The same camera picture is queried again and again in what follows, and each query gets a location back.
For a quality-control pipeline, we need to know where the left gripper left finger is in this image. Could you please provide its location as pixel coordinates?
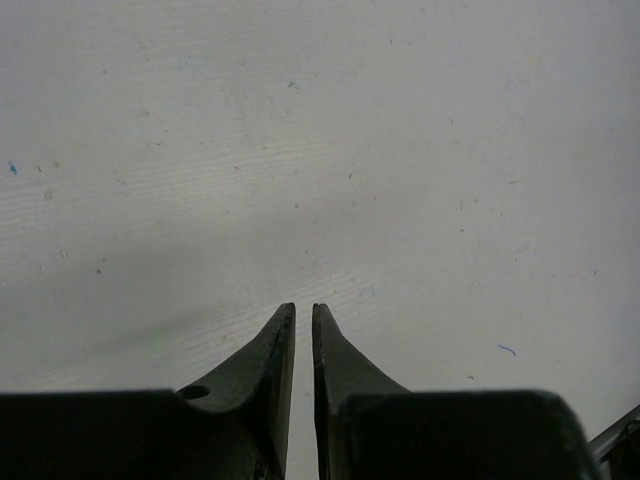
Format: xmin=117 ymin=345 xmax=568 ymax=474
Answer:
xmin=177 ymin=303 xmax=296 ymax=479

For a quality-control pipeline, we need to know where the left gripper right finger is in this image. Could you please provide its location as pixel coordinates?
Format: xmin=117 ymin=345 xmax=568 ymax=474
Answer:
xmin=312 ymin=303 xmax=410 ymax=479

